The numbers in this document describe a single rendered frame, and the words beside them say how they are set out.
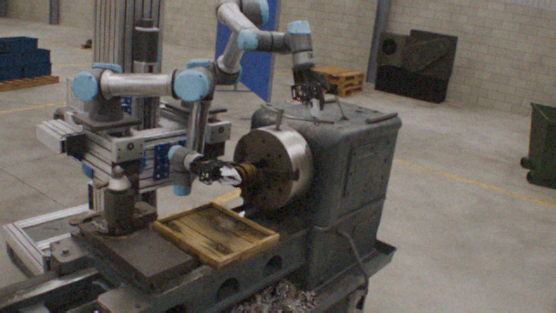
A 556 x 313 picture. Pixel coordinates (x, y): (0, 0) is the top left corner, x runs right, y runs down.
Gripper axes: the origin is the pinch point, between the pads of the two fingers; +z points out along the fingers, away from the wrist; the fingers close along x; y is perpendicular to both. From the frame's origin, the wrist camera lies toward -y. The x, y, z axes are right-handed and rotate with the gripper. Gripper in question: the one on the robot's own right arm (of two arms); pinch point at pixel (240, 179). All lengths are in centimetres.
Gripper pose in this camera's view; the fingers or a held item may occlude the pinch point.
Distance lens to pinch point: 166.9
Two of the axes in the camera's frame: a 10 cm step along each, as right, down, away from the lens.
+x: 1.0, -9.4, -3.1
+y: -6.6, 1.7, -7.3
